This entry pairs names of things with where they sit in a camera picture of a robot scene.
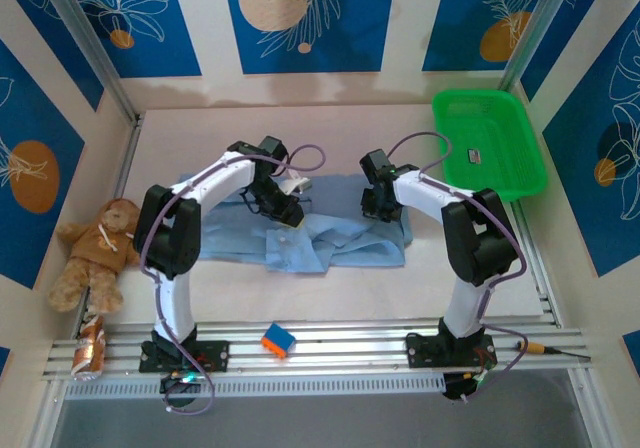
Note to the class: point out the orange drink can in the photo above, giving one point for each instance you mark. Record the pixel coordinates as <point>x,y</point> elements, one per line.
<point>89,353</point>

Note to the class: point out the aluminium corner post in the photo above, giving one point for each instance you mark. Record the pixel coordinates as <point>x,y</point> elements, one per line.
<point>535,23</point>
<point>95,53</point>

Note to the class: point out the light blue long sleeve shirt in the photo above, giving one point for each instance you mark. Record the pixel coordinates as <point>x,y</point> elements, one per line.
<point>350,248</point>

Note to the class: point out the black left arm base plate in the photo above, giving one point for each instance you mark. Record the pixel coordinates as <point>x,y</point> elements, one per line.
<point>215,355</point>

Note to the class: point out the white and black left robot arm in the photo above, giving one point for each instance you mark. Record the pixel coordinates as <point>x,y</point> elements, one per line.
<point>170,238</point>

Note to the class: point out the brown teddy bear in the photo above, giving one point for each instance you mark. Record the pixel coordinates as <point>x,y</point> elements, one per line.
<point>105,248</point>

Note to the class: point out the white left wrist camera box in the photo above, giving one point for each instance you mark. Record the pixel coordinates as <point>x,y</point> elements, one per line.
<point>299,184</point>

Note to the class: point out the aluminium rail frame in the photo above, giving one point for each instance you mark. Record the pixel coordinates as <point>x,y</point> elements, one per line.
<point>350,350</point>

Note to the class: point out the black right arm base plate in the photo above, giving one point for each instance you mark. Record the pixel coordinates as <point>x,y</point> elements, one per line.
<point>425,350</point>

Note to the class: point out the black controller board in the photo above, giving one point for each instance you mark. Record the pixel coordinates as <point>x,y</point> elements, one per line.
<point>457,385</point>
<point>182,380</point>

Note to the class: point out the green plastic basket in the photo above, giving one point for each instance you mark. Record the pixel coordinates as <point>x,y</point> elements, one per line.
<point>515,168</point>

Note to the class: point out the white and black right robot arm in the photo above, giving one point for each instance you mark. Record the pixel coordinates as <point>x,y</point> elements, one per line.
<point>480,243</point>

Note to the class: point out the blue and orange block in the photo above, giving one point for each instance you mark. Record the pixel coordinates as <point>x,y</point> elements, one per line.
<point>279,340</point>

